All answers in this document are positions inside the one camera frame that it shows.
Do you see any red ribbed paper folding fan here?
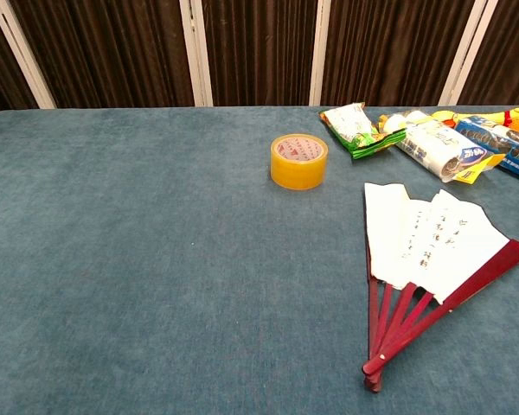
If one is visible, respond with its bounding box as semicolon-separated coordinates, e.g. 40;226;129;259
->
362;182;519;393

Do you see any yellow packing tape roll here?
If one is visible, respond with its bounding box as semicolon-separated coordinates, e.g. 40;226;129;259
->
270;133;330;190

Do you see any blue felt table cover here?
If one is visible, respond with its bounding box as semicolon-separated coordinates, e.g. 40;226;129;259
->
0;105;519;415

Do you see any green white snack packet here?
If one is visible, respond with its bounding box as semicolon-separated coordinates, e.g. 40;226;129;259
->
318;101;407;161

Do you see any white yellow cookie packet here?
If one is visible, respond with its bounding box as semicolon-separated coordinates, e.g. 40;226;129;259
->
378;110;507;185

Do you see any white screen frame post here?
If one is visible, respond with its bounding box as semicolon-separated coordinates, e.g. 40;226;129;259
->
0;0;57;110
438;0;489;107
179;0;215;108
307;0;332;107

